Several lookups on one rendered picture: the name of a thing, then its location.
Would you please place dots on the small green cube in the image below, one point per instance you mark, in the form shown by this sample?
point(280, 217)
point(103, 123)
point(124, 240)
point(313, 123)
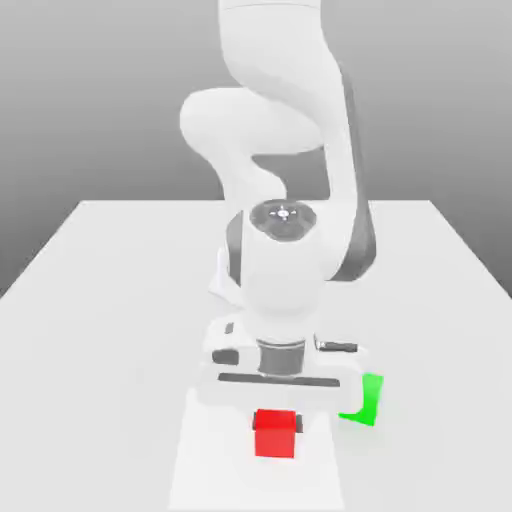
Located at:
point(372, 400)

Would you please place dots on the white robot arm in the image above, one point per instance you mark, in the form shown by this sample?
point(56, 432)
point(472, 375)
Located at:
point(276, 120)

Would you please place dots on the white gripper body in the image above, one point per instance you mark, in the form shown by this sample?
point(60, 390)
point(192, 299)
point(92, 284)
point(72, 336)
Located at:
point(280, 394)

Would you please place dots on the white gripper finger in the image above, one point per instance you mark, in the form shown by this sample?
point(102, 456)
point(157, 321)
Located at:
point(299, 424)
point(253, 423)

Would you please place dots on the small red cube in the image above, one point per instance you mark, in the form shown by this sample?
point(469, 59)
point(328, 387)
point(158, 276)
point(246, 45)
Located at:
point(275, 438)

